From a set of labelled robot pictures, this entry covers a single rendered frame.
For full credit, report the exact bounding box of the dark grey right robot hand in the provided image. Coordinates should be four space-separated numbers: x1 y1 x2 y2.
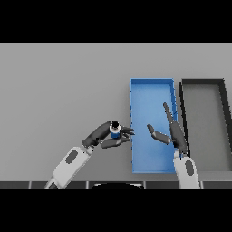
146 101 190 155

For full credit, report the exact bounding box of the blue bin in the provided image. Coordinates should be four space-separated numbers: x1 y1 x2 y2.
130 77 179 174

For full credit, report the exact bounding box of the blue pipe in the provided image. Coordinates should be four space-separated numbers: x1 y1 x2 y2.
109 121 121 140

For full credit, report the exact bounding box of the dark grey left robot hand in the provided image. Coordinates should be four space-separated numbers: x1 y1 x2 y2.
81 121 136 150

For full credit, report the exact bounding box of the dark grey bin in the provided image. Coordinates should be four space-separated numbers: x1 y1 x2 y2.
179 78 232 172

